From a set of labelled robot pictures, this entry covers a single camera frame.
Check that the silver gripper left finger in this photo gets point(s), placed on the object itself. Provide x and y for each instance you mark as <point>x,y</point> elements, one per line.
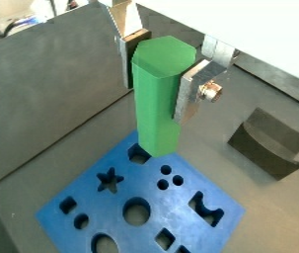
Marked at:
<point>130,33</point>

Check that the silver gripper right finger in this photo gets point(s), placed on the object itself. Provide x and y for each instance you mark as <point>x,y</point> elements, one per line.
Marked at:
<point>196,84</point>

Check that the green hexagonal prism block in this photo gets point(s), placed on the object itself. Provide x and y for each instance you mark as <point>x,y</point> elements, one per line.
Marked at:
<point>159,62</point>

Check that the black curved block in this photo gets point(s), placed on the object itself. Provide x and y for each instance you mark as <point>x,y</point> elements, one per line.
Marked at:
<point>269,143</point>

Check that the blue shape sorter board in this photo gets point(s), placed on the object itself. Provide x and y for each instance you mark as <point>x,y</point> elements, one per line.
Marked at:
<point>152,204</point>

